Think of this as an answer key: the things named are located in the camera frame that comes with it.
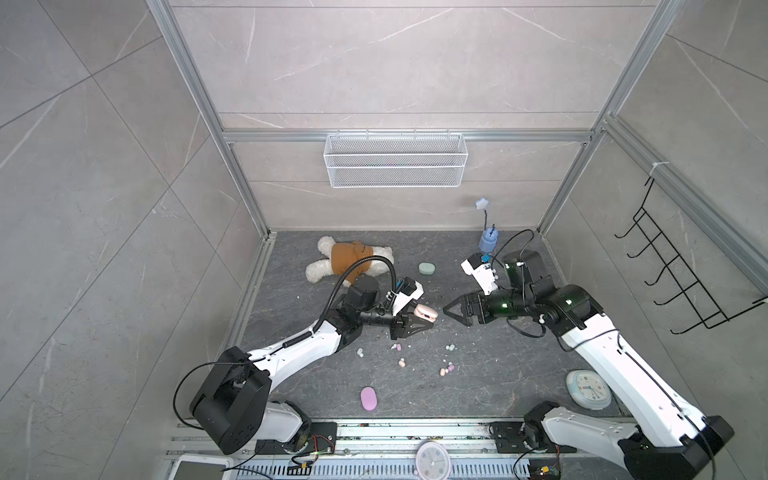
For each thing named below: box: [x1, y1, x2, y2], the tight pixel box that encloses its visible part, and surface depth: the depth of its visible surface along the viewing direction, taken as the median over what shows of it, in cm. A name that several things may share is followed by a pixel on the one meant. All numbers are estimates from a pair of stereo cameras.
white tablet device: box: [168, 454, 234, 480], surface depth 67 cm
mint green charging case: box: [418, 262, 437, 276], surface depth 109 cm
